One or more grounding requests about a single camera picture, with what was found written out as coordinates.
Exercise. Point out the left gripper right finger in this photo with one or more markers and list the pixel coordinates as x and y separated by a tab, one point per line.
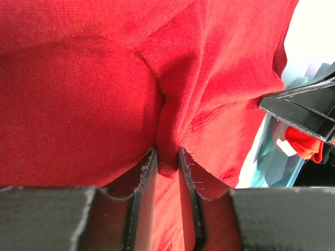
218	217

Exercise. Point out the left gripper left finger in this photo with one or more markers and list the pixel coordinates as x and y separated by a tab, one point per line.
116	217

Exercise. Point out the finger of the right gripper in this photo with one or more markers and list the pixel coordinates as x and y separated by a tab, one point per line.
324	72
309	109

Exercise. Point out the dark red t-shirt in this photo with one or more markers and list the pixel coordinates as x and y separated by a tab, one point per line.
87	87

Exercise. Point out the bright red garment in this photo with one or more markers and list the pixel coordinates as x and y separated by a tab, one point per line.
301	144

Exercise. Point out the black garment in bin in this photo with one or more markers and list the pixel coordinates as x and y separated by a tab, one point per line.
318	174

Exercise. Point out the clear plastic bin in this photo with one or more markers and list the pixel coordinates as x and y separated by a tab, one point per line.
273	168

